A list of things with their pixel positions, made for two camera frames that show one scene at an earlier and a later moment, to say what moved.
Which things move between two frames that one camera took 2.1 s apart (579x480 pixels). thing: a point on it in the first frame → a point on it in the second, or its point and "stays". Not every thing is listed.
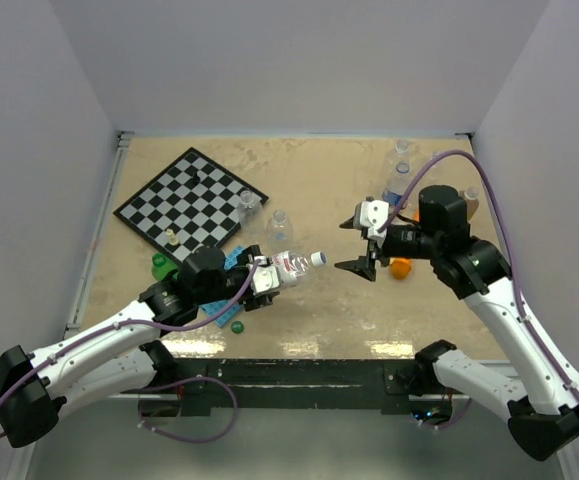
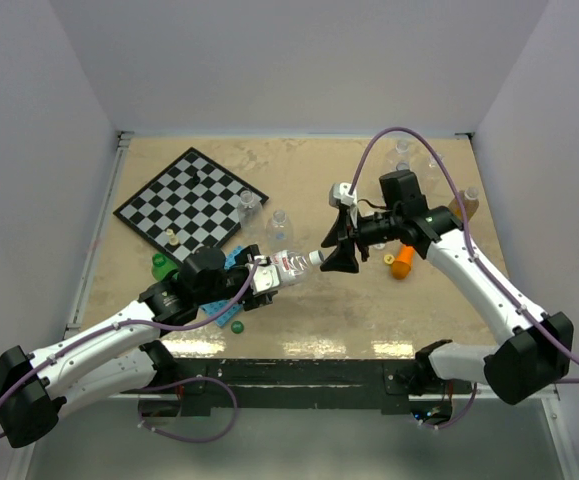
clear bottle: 278,234 stays
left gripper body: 254,300 stays
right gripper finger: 364,265 → 342,258
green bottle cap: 237,327 stays
